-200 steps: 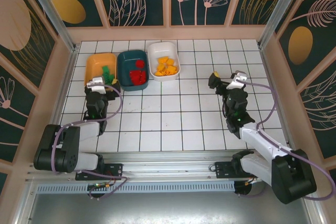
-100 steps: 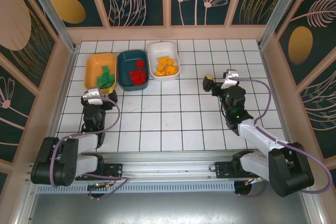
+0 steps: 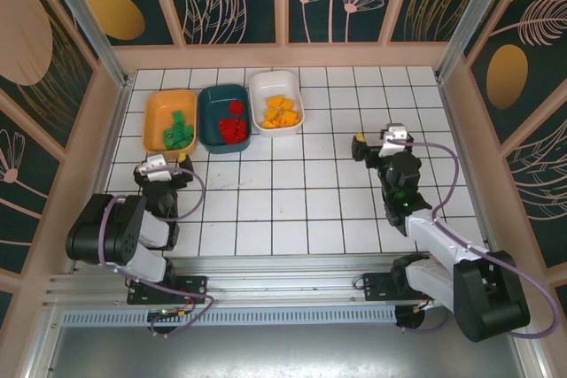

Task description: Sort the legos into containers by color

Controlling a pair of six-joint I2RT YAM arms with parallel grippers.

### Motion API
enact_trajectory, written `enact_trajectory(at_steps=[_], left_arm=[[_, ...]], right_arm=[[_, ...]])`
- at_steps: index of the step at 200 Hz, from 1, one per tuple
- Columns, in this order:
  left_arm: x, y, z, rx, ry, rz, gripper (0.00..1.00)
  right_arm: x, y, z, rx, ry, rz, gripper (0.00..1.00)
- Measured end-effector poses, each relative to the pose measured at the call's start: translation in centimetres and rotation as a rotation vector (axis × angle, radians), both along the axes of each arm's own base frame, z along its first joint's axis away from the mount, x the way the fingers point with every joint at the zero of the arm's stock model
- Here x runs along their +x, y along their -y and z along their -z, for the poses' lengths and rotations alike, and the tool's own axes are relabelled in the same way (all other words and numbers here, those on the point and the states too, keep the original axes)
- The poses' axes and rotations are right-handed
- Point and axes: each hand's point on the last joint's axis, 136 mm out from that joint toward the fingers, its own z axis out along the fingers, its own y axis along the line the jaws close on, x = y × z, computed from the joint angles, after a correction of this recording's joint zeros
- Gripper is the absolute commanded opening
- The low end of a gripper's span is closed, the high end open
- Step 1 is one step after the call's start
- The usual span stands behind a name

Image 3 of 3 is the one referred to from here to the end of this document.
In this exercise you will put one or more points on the green round lego piece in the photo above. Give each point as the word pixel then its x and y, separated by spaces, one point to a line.
pixel 169 133

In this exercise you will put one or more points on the small green lego brick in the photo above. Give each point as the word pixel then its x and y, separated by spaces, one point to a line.
pixel 178 118

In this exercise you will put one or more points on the red curved lego brick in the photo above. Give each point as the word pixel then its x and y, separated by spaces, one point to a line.
pixel 243 127

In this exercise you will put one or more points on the red round lego piece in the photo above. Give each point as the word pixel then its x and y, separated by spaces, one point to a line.
pixel 236 108

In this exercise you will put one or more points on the small yellow lego brick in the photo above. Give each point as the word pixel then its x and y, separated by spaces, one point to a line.
pixel 281 123

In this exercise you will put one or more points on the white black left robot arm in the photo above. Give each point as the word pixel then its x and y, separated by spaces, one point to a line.
pixel 88 232

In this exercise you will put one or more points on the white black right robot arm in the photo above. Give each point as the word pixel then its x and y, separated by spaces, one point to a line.
pixel 443 241

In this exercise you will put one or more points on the orange plastic bin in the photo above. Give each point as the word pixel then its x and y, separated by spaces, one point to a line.
pixel 157 108

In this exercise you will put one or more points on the teal plastic bin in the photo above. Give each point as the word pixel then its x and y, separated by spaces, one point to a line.
pixel 212 103

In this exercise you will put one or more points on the white plastic bin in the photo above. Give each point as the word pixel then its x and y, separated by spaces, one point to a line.
pixel 274 85

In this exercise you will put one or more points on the dark panel with flower outline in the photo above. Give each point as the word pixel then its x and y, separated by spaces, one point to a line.
pixel 22 201

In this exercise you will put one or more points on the dark panel with feather outline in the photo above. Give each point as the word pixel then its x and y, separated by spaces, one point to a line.
pixel 540 192

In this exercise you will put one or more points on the dark panel with orange oval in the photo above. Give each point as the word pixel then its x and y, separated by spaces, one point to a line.
pixel 115 15

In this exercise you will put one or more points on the dark panel orange oval feather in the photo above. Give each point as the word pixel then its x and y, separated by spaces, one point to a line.
pixel 531 41

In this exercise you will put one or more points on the grey metal sheet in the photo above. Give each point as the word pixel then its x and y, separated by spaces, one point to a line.
pixel 283 351

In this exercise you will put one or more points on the dark panel with pink oval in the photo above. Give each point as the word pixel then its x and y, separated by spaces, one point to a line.
pixel 26 28

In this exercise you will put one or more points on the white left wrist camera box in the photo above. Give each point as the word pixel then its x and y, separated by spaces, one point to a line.
pixel 153 167

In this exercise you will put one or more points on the aluminium table side rail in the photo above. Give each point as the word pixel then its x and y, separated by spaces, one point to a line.
pixel 471 174
pixel 106 130

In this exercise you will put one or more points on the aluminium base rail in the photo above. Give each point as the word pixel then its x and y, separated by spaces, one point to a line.
pixel 288 276

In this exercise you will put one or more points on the aluminium frame post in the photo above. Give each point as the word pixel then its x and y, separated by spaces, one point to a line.
pixel 469 15
pixel 88 24

